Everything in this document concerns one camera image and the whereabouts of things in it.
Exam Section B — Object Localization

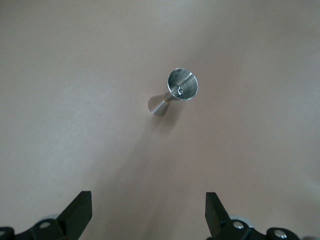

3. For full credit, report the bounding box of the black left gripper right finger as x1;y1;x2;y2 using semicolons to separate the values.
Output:
205;191;301;240

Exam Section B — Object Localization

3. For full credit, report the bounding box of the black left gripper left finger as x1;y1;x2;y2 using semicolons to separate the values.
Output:
0;190;93;240

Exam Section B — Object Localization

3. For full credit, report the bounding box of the steel double jigger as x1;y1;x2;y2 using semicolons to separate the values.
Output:
147;67;200;116

